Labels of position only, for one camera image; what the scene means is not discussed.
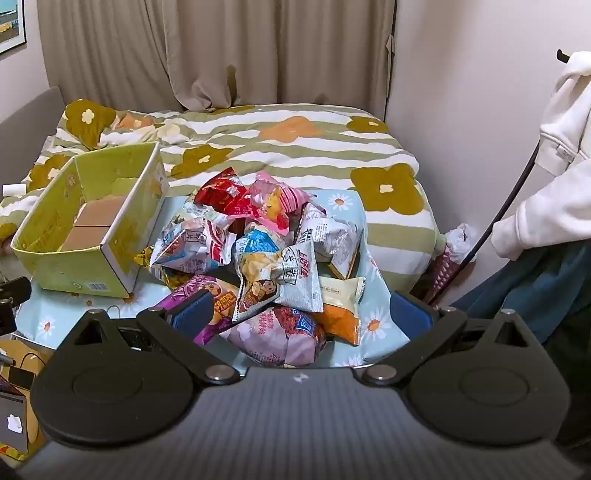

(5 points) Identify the purple patterned plastic wrapper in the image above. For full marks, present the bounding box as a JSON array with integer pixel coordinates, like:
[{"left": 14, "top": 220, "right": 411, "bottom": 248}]
[{"left": 431, "top": 223, "right": 478, "bottom": 305}]

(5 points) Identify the black phone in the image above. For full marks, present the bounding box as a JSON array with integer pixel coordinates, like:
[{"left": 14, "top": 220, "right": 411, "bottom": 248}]
[{"left": 8, "top": 366, "right": 36, "bottom": 387}]

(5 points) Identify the black cable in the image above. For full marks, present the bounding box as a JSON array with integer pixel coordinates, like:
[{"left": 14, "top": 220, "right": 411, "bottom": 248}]
[{"left": 427, "top": 143, "right": 542, "bottom": 306}]

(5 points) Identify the light blue daisy cloth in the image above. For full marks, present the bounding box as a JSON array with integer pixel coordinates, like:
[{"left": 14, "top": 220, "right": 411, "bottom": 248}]
[{"left": 14, "top": 187, "right": 411, "bottom": 368}]

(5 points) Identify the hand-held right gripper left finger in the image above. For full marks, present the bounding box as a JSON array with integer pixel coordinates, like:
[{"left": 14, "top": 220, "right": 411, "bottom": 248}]
[{"left": 60, "top": 293, "right": 241, "bottom": 385}]

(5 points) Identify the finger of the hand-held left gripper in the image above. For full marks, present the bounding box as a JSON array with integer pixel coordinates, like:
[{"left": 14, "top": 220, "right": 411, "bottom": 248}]
[{"left": 0, "top": 276, "right": 32, "bottom": 336}]

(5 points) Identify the green cardboard box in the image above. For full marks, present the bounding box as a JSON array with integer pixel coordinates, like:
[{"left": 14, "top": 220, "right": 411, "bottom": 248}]
[{"left": 10, "top": 142, "right": 171, "bottom": 298}]

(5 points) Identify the framed wall poster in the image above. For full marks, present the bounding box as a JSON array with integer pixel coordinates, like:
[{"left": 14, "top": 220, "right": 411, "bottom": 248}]
[{"left": 0, "top": 0, "right": 27, "bottom": 57}]

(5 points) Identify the grey headboard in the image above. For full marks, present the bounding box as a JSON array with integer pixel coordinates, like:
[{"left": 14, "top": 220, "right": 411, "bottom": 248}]
[{"left": 0, "top": 85, "right": 64, "bottom": 185}]

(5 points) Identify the floral striped blanket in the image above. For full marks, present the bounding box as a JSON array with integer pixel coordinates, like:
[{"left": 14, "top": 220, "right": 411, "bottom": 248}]
[{"left": 0, "top": 99, "right": 439, "bottom": 278}]

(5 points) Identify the brown cardboard box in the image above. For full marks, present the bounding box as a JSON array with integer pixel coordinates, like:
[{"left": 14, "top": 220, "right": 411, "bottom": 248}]
[{"left": 0, "top": 339, "right": 52, "bottom": 460}]

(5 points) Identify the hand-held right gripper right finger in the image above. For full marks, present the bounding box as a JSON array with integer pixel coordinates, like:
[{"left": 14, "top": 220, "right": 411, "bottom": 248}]
[{"left": 361, "top": 291, "right": 539, "bottom": 386}]

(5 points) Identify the pile of snack packets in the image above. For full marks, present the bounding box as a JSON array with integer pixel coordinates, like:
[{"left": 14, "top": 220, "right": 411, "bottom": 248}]
[{"left": 134, "top": 167, "right": 365, "bottom": 367}]

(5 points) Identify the pink snack packet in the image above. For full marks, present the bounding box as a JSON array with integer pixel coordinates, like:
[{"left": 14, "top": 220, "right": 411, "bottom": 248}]
[{"left": 247, "top": 172, "right": 312, "bottom": 232}]

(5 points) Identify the beige curtain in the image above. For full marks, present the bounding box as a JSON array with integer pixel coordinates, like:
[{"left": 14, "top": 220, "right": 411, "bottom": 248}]
[{"left": 37, "top": 0, "right": 398, "bottom": 123}]

